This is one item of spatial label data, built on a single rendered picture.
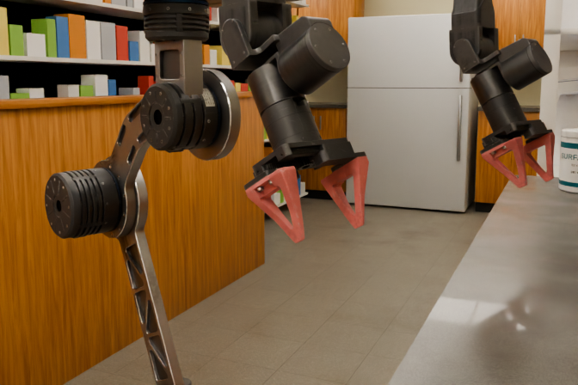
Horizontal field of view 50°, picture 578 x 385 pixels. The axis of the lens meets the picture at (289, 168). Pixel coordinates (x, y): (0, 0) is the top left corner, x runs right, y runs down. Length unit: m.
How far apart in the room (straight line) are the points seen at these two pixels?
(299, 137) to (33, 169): 1.87
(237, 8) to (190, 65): 0.57
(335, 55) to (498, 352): 0.34
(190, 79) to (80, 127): 1.39
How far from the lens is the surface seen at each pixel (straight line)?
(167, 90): 1.29
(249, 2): 0.73
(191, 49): 1.31
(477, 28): 1.12
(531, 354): 0.69
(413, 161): 5.94
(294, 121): 0.70
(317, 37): 0.67
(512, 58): 1.10
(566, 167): 1.65
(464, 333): 0.71
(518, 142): 1.04
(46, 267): 2.59
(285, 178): 0.64
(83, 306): 2.79
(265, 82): 0.72
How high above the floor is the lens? 1.21
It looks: 8 degrees down
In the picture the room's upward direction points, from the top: straight up
